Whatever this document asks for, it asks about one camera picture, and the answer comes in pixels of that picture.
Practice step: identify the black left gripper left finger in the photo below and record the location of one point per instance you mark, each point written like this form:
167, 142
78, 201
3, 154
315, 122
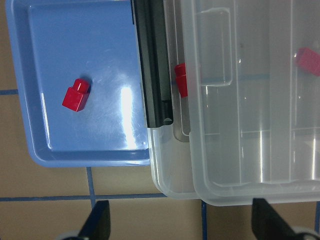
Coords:
98, 224

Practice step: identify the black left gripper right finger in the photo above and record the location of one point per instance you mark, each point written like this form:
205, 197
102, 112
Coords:
267, 224

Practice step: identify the red block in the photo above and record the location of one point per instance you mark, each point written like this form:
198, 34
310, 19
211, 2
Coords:
308, 60
181, 79
77, 95

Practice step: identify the clear plastic storage box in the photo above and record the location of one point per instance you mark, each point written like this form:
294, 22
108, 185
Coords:
169, 145

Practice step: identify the clear plastic box lid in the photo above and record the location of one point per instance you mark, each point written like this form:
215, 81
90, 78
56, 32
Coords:
254, 114

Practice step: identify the blue plastic tray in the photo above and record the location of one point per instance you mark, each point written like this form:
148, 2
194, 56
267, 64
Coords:
78, 76

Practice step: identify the red block under lid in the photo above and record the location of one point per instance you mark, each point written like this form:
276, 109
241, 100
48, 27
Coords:
308, 60

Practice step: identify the black box latch handle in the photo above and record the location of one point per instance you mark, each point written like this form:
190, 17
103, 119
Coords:
149, 20

